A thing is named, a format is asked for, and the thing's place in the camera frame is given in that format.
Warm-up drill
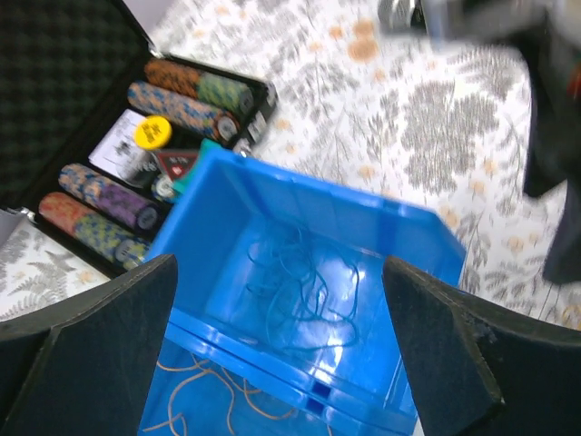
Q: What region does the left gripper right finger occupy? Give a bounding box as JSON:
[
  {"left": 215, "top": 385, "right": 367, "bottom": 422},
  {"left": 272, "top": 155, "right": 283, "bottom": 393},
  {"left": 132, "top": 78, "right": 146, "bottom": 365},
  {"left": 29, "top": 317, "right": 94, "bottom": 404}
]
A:
[{"left": 382, "top": 256, "right": 580, "bottom": 435}]

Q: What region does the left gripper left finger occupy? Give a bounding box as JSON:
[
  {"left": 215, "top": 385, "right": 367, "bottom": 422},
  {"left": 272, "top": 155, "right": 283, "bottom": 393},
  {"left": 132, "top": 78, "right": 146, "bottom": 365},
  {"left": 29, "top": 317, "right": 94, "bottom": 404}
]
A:
[{"left": 1, "top": 255, "right": 177, "bottom": 435}]

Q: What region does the yellow wire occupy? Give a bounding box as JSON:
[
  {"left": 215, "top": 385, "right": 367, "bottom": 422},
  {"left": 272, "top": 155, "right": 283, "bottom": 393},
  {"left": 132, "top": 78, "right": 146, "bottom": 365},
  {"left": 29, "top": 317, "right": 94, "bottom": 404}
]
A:
[{"left": 143, "top": 353, "right": 335, "bottom": 436}]

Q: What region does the blue wire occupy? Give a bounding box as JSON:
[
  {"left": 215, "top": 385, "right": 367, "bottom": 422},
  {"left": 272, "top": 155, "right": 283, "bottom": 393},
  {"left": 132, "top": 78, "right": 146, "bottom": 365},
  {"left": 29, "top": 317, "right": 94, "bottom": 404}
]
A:
[{"left": 244, "top": 222, "right": 362, "bottom": 353}]

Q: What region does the blue plastic divided bin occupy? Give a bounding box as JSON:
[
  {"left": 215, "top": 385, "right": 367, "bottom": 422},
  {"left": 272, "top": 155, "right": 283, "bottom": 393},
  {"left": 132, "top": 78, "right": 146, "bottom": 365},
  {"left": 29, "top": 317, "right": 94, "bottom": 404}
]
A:
[{"left": 166, "top": 150, "right": 466, "bottom": 435}]

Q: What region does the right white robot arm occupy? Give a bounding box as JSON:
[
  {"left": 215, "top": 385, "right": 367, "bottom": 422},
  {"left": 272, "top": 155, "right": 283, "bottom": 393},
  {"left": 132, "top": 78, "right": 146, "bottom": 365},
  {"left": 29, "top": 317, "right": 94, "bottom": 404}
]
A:
[{"left": 420, "top": 1, "right": 580, "bottom": 284}]

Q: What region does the black poker chip case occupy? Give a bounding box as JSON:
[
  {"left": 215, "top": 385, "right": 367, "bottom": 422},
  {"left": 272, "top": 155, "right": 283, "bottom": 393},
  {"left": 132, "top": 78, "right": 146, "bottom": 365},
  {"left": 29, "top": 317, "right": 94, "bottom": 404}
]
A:
[{"left": 1, "top": 1, "right": 278, "bottom": 279}]

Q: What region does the floral patterned table mat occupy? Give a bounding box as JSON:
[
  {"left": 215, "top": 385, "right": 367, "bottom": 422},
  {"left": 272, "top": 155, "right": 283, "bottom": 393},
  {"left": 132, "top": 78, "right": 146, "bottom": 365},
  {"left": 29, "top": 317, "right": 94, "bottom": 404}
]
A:
[{"left": 0, "top": 0, "right": 581, "bottom": 332}]

